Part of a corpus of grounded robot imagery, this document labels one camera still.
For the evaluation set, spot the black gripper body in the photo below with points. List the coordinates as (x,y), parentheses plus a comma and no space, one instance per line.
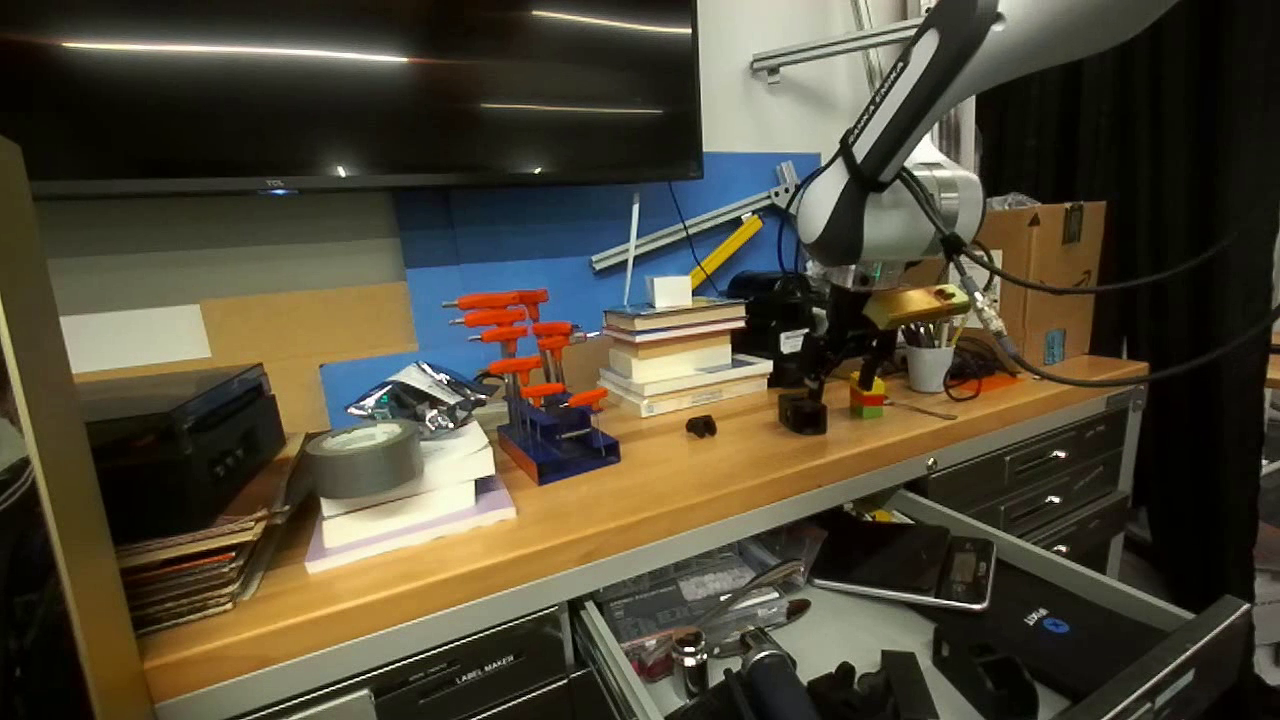
(840,336)

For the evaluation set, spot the small black block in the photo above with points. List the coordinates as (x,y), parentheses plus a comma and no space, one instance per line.
(702,425)

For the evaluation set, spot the black tool drawer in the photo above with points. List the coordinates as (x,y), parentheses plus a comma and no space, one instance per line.
(730,623)

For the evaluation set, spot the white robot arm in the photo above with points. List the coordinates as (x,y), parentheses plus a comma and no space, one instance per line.
(959,54)

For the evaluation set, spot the yellow red green lego block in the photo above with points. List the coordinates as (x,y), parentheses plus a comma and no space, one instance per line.
(869,398)

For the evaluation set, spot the black label printer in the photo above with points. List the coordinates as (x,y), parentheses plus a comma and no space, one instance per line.
(778,314)

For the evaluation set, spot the white pen cup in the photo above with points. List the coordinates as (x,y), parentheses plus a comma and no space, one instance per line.
(929,365)

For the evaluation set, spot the yellow level tool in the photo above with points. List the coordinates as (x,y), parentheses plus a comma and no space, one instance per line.
(727,250)

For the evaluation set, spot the metal square ruler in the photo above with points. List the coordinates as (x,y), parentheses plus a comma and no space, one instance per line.
(695,225)

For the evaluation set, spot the stack of books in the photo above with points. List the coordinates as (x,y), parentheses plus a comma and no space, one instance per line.
(676,357)

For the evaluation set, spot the small white box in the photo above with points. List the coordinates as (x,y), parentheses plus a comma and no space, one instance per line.
(668,293)

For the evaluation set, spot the cardboard box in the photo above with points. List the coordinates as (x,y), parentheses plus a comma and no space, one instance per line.
(1050,261)

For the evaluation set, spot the black tablet device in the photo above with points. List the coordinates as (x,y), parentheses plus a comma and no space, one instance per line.
(906,563)

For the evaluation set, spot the black box with blue logo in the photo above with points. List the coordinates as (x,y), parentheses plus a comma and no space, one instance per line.
(1034,639)

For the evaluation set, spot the black case on left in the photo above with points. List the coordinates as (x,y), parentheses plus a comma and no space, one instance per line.
(177,448)

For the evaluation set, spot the large black monitor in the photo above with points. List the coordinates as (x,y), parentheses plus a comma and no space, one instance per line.
(156,97)

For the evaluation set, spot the gold wrist camera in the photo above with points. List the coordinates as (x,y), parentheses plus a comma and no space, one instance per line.
(914,307)

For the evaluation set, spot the orange T-handle tool set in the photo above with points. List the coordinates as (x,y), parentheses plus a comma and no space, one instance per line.
(551,425)

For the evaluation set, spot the grey duct tape roll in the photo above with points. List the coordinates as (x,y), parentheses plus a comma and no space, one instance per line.
(360,462)

